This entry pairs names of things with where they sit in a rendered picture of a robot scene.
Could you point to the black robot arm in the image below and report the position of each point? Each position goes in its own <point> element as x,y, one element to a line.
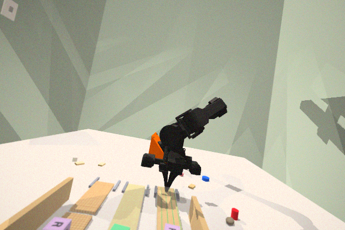
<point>193,121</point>

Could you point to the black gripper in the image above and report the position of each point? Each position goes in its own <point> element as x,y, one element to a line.
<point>148,160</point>

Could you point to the red cylinder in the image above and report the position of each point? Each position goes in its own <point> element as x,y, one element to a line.
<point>234,213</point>

